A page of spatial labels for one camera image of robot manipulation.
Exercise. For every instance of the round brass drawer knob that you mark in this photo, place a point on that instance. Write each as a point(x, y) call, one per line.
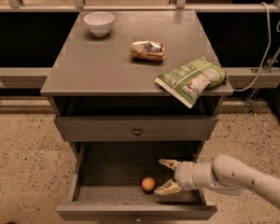
point(137, 131)

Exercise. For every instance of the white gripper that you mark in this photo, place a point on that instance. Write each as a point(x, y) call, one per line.
point(185, 174)

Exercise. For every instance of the white ceramic bowl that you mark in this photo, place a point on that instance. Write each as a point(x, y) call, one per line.
point(99, 23)

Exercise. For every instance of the green chip bag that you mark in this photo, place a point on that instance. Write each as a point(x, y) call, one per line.
point(187, 82)

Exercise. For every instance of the open grey middle drawer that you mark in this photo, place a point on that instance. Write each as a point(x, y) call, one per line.
point(107, 184)

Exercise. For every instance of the orange fruit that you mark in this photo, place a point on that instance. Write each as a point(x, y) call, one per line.
point(148, 184)

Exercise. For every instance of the closed grey top drawer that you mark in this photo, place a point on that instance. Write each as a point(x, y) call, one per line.
point(111, 129)

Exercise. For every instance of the brown foil snack packet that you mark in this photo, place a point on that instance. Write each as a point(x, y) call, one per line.
point(147, 50)

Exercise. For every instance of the grey wooden cabinet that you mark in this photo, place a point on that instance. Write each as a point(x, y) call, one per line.
point(98, 77)

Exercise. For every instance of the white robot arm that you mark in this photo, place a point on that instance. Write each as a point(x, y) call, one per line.
point(224, 175)

